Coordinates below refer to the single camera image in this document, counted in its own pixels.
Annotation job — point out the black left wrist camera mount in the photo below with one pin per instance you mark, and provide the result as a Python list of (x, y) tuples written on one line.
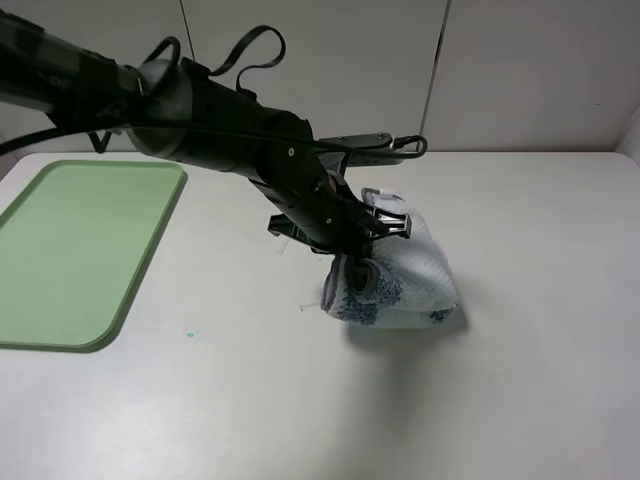
[(377, 149)]

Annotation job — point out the green plastic tray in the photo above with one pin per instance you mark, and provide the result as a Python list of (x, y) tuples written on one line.
[(75, 244)]

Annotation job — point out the blue white striped towel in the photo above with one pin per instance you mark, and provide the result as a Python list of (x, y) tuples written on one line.
[(416, 287)]

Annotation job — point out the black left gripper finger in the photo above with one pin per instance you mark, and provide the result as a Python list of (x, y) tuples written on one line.
[(361, 275)]

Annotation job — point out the white plastic tie upper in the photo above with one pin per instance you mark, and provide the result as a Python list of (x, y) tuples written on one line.
[(283, 247)]

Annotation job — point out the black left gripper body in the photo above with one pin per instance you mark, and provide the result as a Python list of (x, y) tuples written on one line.
[(338, 222)]

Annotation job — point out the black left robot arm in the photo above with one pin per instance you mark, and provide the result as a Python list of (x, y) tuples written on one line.
[(173, 108)]

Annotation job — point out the white plastic tie lower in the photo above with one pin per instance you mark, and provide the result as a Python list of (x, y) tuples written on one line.
[(308, 306)]

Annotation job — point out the white plastic tie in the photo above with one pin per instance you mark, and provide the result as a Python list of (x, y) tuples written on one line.
[(308, 306), (283, 247)]

